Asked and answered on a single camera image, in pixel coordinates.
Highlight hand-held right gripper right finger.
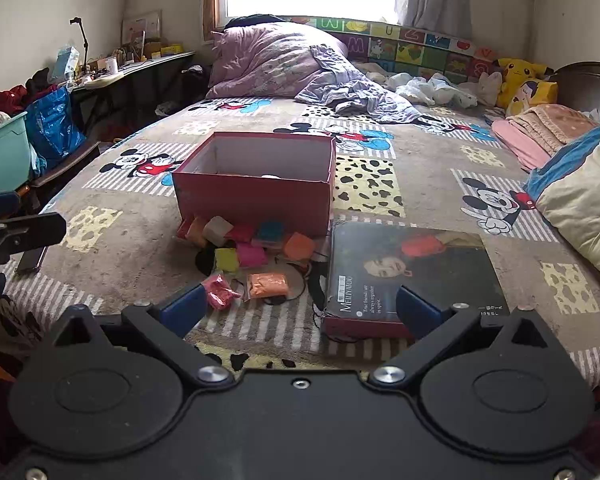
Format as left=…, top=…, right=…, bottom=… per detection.
left=369, top=284, right=549, bottom=387

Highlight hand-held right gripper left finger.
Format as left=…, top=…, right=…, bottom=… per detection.
left=55, top=282, right=234, bottom=387

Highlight dark portrait box lid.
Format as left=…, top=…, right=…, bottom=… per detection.
left=321, top=220, right=511, bottom=341

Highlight pile of coloured clay packets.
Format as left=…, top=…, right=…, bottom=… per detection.
left=176, top=215, right=317, bottom=311

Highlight red cardboard box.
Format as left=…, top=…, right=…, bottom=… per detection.
left=172, top=132, right=337, bottom=239

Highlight dark mobile phone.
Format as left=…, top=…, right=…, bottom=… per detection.
left=15, top=246, right=48, bottom=276

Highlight teal plastic bin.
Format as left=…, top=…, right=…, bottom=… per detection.
left=0, top=111, right=35, bottom=197

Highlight blue plastic bag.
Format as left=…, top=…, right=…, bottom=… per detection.
left=24, top=87, right=87, bottom=172

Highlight red clothes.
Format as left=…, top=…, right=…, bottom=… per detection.
left=0, top=85, right=29, bottom=117

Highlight blue tissue pack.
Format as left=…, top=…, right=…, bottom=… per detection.
left=49, top=45, right=81, bottom=84

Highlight black clamp stand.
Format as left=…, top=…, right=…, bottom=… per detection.
left=69, top=17, right=94, bottom=67

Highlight black desk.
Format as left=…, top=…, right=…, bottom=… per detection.
left=71, top=50, right=197, bottom=126

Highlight cream and blue pillow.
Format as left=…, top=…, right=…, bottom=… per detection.
left=524, top=122, right=600, bottom=291

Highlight folded pink blanket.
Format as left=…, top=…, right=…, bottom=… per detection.
left=490, top=105, right=600, bottom=172

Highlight white plastic bags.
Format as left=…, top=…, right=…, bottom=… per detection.
left=394, top=72, right=481, bottom=108

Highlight white picture board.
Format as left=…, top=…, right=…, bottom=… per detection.
left=121, top=9, right=162, bottom=49

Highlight purple patterned cloth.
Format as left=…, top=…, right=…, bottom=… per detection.
left=294, top=45, right=422, bottom=124

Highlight white plush toy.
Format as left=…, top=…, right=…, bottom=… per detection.
left=475, top=71, right=504, bottom=107

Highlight yellow plush toy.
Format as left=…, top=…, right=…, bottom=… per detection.
left=494, top=57, right=558, bottom=117

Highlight pink quilt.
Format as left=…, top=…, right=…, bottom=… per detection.
left=206, top=24, right=352, bottom=102

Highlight dark wooden headboard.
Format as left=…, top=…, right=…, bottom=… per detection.
left=550, top=62, right=600, bottom=126

